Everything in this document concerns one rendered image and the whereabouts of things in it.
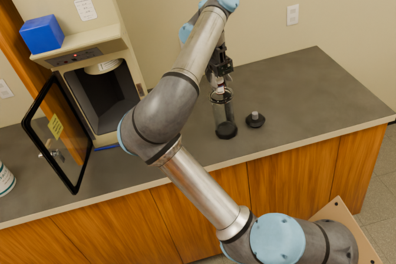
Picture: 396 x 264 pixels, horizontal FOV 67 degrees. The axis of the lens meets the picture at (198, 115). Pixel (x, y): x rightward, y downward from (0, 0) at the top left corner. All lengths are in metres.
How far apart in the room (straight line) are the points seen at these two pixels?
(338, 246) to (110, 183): 0.91
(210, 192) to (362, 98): 1.03
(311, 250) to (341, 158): 0.92
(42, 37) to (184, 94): 0.64
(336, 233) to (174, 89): 0.53
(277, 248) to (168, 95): 0.42
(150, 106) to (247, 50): 1.29
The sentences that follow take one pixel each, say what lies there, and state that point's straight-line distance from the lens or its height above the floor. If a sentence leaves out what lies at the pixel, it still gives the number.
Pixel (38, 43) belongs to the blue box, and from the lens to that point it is 1.17.
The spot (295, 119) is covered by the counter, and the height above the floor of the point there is 0.94.
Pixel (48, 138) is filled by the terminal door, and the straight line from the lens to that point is 1.20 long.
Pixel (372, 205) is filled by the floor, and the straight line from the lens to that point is 2.38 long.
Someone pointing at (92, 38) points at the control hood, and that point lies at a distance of 1.16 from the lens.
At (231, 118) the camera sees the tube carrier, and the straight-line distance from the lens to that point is 1.32.
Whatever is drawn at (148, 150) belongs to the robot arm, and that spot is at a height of 1.41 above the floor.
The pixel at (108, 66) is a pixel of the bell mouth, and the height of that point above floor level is 1.33.
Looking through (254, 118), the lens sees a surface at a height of 0.99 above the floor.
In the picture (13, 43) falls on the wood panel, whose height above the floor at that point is 1.55.
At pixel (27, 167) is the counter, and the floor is 0.94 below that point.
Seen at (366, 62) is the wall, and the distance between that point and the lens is 2.38.
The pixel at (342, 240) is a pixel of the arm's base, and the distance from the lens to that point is 0.87.
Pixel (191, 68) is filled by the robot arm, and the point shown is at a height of 1.56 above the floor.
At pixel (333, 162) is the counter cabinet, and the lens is 1.65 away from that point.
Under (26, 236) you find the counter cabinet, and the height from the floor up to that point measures 0.77.
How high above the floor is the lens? 1.92
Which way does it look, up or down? 39 degrees down
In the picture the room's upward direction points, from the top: 13 degrees counter-clockwise
